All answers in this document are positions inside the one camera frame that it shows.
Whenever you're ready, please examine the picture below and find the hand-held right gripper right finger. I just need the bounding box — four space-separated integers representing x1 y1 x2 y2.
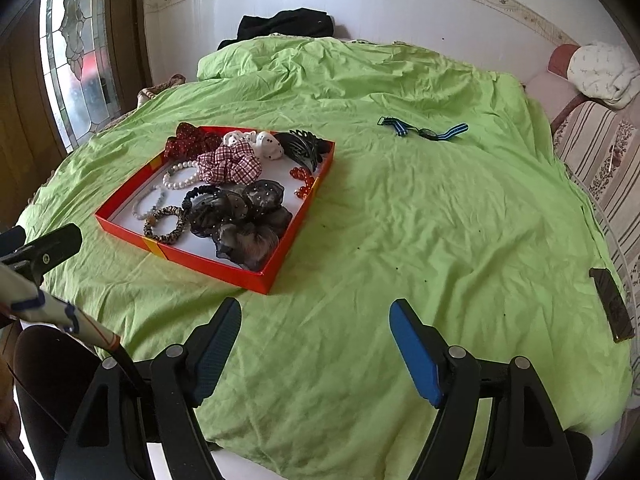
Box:
389 298 578 480

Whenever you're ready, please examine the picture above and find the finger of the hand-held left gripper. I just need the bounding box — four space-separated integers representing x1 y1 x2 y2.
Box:
0 224 83 277
0 226 27 253

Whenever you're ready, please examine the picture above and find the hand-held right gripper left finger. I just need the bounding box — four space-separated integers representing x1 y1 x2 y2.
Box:
54 297 243 480

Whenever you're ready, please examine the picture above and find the red cardboard box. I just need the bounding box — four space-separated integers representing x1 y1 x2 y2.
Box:
95 125 337 295

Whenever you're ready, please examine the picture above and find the black sheer scrunchie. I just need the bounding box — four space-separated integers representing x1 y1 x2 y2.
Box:
189 179 293 271

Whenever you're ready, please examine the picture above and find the black beaded hair tie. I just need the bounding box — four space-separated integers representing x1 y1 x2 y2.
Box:
181 185 221 213

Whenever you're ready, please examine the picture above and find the red polka dot scrunchie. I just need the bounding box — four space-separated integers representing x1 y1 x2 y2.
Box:
165 122 223 160

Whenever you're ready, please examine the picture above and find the orange bead bracelet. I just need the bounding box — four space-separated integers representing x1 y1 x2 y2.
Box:
289 167 317 200

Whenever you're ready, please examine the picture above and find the red plaid scrunchie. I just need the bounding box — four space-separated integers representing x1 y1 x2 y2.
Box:
197 141 262 185

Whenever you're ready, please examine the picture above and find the white polka dot scrunchie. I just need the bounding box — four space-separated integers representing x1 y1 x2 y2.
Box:
221 130 285 161

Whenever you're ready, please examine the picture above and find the rhinestone black hair claw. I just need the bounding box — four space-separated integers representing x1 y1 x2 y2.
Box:
274 130 333 173

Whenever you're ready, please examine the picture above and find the green blanket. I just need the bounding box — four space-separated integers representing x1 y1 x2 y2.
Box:
15 35 633 480

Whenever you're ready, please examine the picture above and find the person's black trouser leg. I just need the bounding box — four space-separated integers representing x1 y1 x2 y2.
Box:
12 325 108 480

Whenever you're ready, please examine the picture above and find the beige woven bed mat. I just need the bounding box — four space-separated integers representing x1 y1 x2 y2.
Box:
137 74 187 107

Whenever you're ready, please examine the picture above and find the stained glass window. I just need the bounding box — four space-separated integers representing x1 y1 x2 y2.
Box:
39 0 126 153

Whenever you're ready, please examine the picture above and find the black smartphone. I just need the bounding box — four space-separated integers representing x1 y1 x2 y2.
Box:
589 267 636 343

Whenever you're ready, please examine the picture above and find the blue striped wristwatch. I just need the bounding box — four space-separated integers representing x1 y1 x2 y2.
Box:
377 116 470 142

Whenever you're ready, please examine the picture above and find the striped floral bed sheet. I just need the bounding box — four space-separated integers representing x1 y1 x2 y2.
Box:
550 100 640 341

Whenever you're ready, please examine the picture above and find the pink pillow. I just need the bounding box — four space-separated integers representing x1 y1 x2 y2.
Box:
522 44 583 111

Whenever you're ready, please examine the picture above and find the black cloth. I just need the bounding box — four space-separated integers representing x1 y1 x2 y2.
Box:
217 7 335 52

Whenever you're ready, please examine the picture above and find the white patterned cloth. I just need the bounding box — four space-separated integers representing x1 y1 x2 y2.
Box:
567 42 636 110

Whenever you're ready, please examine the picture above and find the white taped cable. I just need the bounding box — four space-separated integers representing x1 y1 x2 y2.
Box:
0 260 123 356

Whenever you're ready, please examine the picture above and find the pale bead bracelet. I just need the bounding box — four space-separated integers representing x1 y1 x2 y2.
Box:
131 185 167 221

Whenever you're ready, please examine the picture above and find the leopard print hair tie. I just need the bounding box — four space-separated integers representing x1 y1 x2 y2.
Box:
144 206 187 246

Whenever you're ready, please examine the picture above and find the white pearl bracelet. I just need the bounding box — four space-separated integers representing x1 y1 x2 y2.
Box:
162 160 201 192

